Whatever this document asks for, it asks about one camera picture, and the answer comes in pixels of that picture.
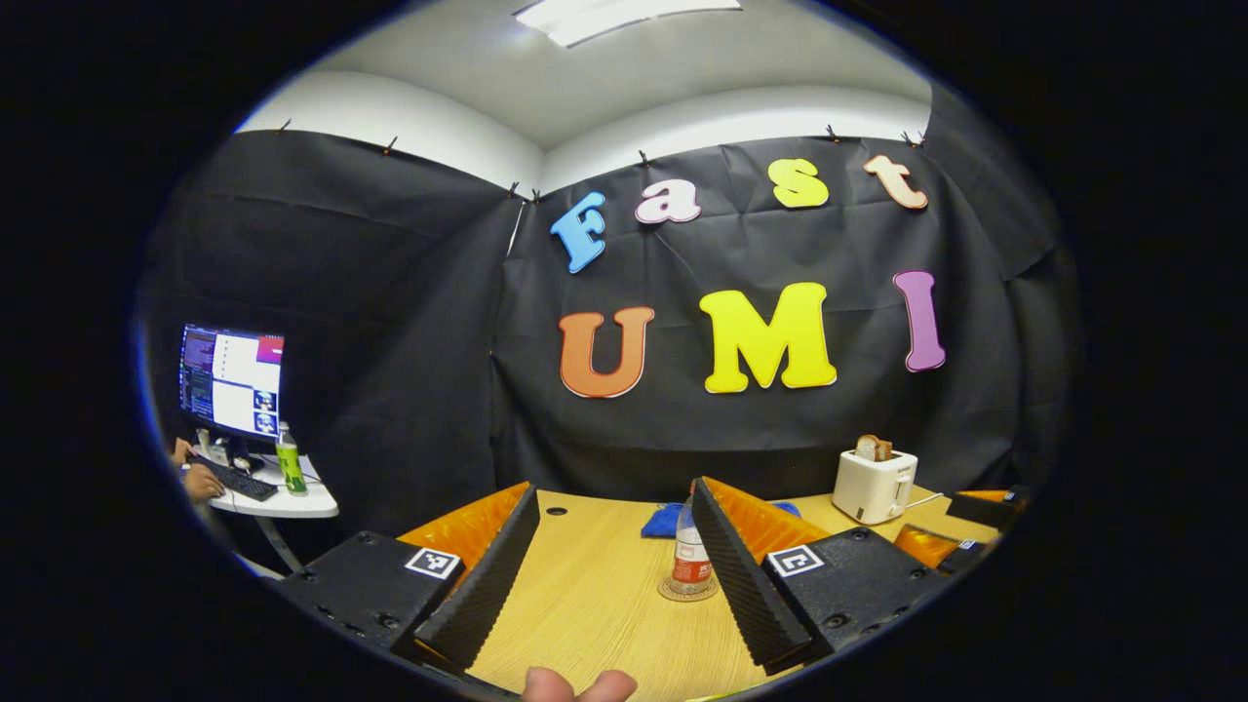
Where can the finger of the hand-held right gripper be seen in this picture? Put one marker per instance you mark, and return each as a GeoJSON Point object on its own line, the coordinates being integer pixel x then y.
{"type": "Point", "coordinates": [936, 551]}
{"type": "Point", "coordinates": [990, 507]}

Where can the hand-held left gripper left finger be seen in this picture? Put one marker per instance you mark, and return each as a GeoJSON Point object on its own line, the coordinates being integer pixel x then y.
{"type": "Point", "coordinates": [483, 585]}

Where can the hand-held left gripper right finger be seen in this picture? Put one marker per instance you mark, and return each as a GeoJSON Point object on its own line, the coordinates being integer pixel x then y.
{"type": "Point", "coordinates": [741, 575]}

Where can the clear plastic water bottle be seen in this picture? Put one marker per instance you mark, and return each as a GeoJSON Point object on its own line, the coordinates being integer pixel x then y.
{"type": "Point", "coordinates": [690, 561]}

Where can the round wooden coaster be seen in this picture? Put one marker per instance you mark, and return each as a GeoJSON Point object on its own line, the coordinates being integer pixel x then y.
{"type": "Point", "coordinates": [673, 593]}

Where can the green drink bottle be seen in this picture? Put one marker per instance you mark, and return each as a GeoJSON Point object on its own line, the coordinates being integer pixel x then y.
{"type": "Point", "coordinates": [291, 463]}

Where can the white toaster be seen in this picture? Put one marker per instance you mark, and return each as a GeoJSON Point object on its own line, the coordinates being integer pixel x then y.
{"type": "Point", "coordinates": [873, 487]}

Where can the blue folded cloth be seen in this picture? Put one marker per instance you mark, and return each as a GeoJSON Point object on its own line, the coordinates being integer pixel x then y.
{"type": "Point", "coordinates": [663, 522]}

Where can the toast slice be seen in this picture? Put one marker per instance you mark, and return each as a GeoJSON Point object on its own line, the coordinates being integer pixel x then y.
{"type": "Point", "coordinates": [873, 448]}

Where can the white side table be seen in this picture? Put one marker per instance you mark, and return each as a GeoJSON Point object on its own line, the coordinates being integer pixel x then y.
{"type": "Point", "coordinates": [307, 504]}

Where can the black backdrop cloth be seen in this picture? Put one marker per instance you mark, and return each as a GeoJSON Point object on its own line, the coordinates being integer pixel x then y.
{"type": "Point", "coordinates": [409, 341]}

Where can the black keyboard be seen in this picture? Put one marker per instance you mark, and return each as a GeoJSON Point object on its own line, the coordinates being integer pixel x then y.
{"type": "Point", "coordinates": [239, 481]}

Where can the computer monitor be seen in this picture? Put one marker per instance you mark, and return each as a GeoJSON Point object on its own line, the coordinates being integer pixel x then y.
{"type": "Point", "coordinates": [232, 382]}

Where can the ceiling light panel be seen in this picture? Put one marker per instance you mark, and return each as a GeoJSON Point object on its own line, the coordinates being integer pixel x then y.
{"type": "Point", "coordinates": [624, 18]}

